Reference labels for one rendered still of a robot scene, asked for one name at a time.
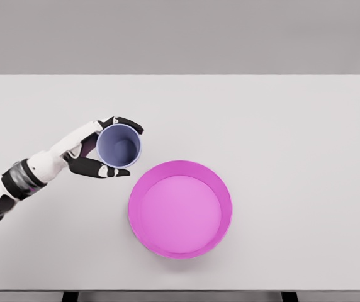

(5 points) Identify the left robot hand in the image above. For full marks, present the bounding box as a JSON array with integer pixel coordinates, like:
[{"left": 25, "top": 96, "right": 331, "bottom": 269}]
[{"left": 49, "top": 116, "right": 145, "bottom": 180}]

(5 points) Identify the blue-grey cup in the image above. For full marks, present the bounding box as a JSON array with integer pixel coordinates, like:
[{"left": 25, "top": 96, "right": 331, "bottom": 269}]
[{"left": 96, "top": 123, "right": 143, "bottom": 169}]

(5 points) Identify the pink round plate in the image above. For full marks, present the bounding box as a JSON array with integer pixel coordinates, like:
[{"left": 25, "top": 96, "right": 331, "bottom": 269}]
[{"left": 127, "top": 160, "right": 233, "bottom": 260}]

